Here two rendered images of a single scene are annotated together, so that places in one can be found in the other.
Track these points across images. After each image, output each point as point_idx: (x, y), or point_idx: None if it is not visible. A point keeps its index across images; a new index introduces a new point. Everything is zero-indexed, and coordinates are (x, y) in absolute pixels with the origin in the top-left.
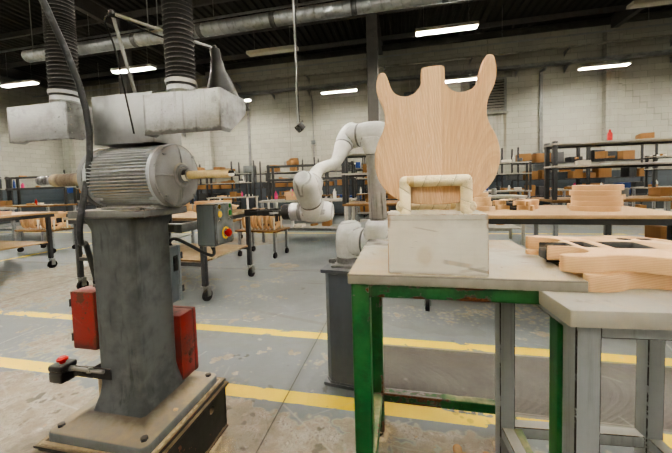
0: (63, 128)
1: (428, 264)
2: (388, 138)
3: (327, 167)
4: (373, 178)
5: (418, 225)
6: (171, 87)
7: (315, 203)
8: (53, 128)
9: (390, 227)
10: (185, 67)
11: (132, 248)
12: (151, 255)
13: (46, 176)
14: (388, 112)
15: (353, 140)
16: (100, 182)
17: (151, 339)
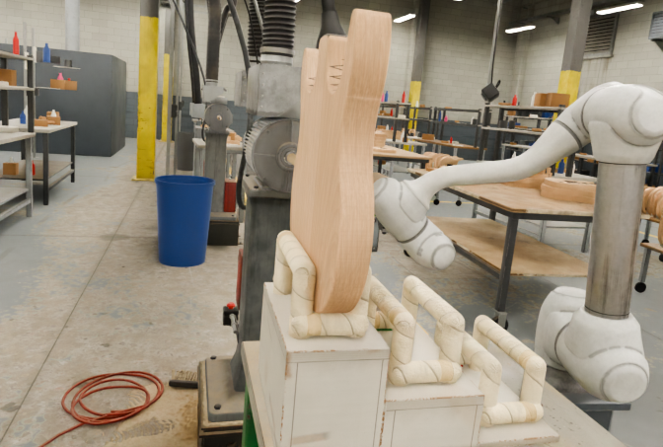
0: (240, 96)
1: (265, 387)
2: (297, 161)
3: (461, 177)
4: (596, 217)
5: (268, 317)
6: (260, 59)
7: (400, 234)
8: (239, 96)
9: (262, 302)
10: (271, 35)
11: (251, 225)
12: (272, 238)
13: None
14: (301, 116)
15: (580, 125)
16: (246, 152)
17: (259, 324)
